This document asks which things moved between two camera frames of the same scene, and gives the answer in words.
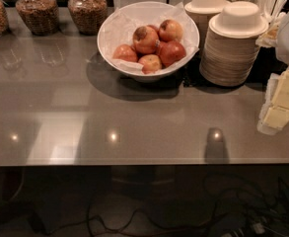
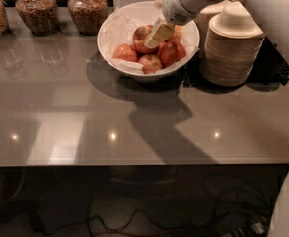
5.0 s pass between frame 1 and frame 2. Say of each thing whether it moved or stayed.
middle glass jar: stayed
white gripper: moved
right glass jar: stayed
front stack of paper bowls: stayed
